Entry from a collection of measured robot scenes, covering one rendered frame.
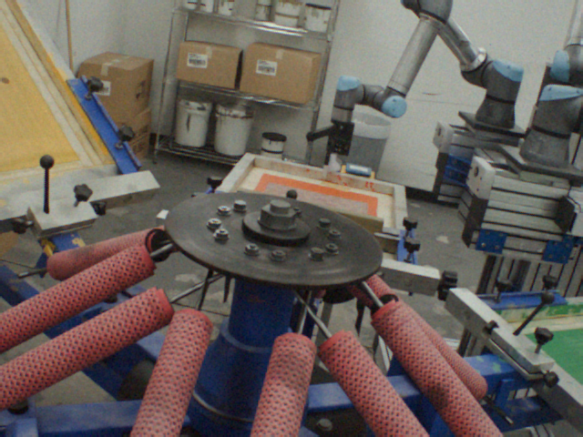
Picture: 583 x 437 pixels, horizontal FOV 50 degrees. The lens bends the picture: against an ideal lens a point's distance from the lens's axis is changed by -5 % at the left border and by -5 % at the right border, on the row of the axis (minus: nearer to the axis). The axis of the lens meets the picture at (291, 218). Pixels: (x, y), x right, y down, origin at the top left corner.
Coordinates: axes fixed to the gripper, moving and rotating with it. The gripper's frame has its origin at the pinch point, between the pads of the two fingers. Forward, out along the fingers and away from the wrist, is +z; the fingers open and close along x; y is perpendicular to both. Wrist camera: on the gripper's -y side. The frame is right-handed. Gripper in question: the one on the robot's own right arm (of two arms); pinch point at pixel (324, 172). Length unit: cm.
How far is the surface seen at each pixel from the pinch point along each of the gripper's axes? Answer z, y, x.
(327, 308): 62, 12, 17
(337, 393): -4, 14, -135
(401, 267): -6, 25, -83
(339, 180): 1.2, 5.8, -1.9
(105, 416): -4, -18, -154
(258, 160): 0.1, -23.9, -1.9
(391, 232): -4, 23, -56
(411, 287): -2, 28, -85
